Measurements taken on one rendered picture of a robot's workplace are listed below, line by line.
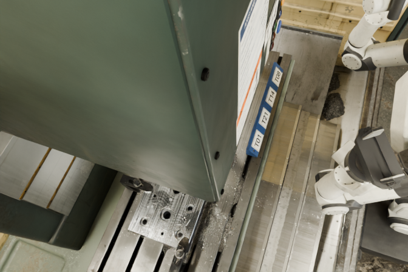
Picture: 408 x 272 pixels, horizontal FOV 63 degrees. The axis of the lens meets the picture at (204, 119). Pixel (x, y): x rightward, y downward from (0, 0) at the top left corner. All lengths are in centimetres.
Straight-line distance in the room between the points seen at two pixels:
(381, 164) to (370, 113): 99
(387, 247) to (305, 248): 79
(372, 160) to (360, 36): 71
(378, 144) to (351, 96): 118
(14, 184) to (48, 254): 77
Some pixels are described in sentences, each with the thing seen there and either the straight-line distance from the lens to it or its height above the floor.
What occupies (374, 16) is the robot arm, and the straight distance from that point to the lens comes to 132.
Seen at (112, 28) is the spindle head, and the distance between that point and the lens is 23.
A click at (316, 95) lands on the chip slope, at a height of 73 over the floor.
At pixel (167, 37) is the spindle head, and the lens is 21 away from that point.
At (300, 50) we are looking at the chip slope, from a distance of 181.
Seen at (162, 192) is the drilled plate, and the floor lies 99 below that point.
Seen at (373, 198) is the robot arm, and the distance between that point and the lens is 110.
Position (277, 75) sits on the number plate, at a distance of 155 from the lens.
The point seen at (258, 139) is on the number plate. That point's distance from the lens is 139.
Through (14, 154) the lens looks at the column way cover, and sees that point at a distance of 110.
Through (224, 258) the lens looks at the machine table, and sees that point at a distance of 132.
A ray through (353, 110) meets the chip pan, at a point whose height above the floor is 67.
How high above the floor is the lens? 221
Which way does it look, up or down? 63 degrees down
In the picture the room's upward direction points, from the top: 11 degrees counter-clockwise
